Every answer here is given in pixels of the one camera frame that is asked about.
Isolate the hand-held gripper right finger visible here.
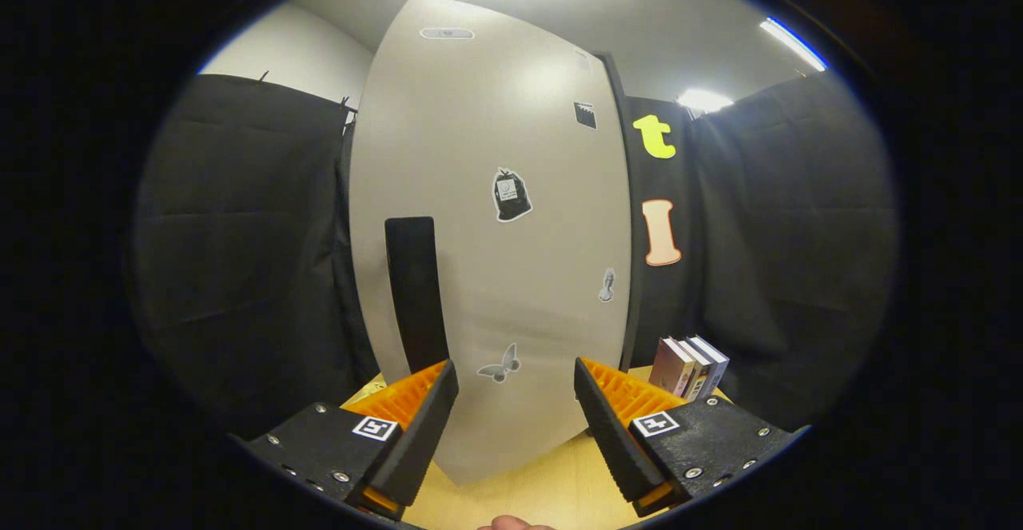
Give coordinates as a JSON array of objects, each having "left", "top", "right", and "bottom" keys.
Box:
[{"left": 574, "top": 357, "right": 808, "bottom": 517}]

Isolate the long ceiling light strip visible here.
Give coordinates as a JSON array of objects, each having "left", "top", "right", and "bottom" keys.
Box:
[{"left": 759, "top": 17, "right": 828, "bottom": 73}]

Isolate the black backdrop cloth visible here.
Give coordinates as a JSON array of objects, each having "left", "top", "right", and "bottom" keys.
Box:
[{"left": 132, "top": 70, "right": 900, "bottom": 435}]

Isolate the black door handle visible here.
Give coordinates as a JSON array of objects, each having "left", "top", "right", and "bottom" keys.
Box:
[{"left": 384, "top": 216, "right": 450, "bottom": 375}]

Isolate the small ceiling light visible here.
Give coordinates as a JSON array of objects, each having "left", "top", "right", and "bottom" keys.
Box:
[{"left": 678, "top": 88, "right": 734, "bottom": 113}]

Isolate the purple cover book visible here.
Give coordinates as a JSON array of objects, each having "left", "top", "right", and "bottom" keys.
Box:
[{"left": 649, "top": 337, "right": 696, "bottom": 397}]

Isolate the brown cover book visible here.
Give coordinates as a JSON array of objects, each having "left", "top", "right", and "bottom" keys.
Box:
[{"left": 675, "top": 338, "right": 714, "bottom": 401}]

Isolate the beige cabinet door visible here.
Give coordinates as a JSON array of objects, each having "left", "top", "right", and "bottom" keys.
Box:
[{"left": 349, "top": 0, "right": 632, "bottom": 485}]

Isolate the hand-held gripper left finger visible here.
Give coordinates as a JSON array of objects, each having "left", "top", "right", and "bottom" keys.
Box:
[{"left": 237, "top": 359, "right": 460, "bottom": 521}]

